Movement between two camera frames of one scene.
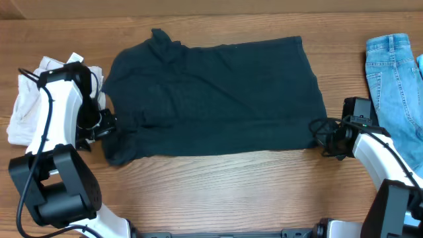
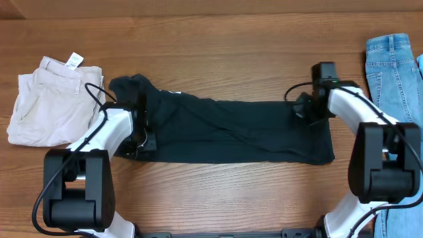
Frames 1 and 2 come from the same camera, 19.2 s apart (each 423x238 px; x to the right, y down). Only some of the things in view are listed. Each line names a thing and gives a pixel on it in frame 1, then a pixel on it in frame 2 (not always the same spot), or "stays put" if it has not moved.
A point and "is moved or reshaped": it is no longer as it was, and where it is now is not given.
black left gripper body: (95, 121) -> (139, 143)
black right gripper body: (331, 140) -> (306, 108)
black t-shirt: (230, 95) is moved or reshaped
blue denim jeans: (395, 79) stays put
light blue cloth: (420, 64) stays put
